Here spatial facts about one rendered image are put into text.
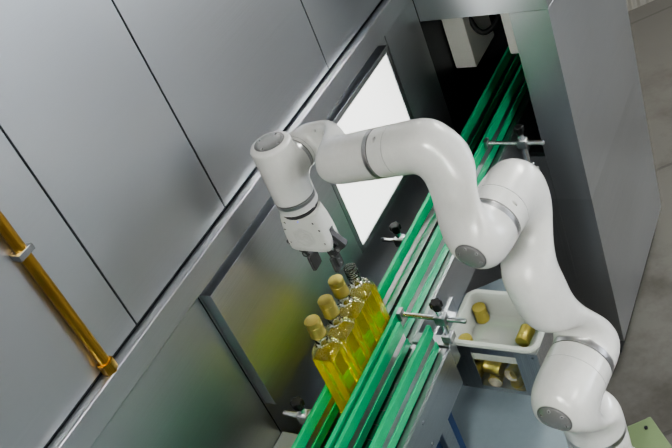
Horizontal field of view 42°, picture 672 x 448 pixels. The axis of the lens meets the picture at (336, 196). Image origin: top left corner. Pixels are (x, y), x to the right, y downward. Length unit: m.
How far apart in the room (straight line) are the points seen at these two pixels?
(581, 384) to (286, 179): 0.65
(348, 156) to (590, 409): 0.62
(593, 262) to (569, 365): 1.34
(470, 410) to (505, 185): 0.97
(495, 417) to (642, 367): 1.10
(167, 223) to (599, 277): 1.72
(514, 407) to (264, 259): 0.78
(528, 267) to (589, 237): 1.38
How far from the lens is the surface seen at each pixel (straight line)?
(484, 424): 2.26
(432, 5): 2.50
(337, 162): 1.52
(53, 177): 1.48
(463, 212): 1.38
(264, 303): 1.87
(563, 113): 2.58
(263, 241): 1.85
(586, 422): 1.65
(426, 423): 1.96
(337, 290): 1.87
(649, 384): 3.22
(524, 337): 2.10
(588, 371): 1.65
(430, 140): 1.40
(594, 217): 2.81
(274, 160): 1.63
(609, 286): 3.02
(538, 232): 1.51
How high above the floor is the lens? 2.51
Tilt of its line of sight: 34 degrees down
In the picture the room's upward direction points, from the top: 24 degrees counter-clockwise
